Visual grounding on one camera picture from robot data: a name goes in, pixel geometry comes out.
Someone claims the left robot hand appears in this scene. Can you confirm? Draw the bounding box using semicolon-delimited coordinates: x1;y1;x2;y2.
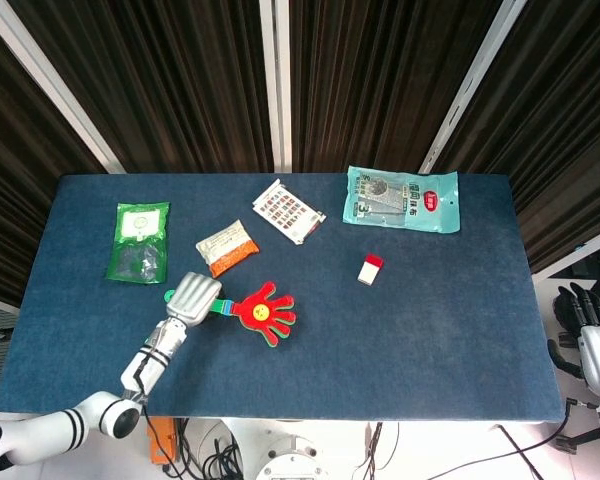
165;271;223;329

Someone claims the red green hand clapper toy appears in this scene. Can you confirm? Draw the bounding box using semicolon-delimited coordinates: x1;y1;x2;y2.
162;281;297;348

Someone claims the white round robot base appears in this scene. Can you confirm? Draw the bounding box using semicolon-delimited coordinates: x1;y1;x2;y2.
254;434;329;480

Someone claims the orange white snack packet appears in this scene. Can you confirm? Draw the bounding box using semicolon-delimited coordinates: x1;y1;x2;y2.
195;218;260;279

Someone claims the green clear plastic bag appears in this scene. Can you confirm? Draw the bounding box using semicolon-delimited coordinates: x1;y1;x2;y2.
104;201;172;285

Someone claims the white packet with coloured squares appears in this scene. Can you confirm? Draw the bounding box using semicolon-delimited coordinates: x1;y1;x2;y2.
251;178;328;247

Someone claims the orange box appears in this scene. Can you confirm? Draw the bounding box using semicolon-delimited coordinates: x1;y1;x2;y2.
148;416;176;466

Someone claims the small red white box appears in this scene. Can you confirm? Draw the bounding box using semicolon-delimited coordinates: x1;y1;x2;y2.
357;253;385;287

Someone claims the blue table cloth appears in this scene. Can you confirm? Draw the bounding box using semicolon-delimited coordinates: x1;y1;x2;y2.
0;172;566;425

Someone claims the dark brown pleated curtain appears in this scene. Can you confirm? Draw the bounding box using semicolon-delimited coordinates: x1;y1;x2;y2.
0;14;106;309
7;0;274;175
288;0;506;174
432;0;600;274

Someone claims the teal dishcloth package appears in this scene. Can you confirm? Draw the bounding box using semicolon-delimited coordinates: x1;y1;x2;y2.
341;165;462;235

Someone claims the white frame beam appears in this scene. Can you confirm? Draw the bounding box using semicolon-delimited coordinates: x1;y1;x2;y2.
532;239;600;281

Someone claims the black cable with connector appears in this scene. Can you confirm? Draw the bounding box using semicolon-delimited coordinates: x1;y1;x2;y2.
497;399;600;480

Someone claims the black cable bundle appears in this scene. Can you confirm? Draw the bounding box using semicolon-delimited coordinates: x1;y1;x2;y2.
177;419;244;480

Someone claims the white frame post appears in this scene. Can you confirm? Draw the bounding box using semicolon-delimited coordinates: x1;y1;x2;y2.
258;0;293;174
0;0;126;175
418;0;534;175

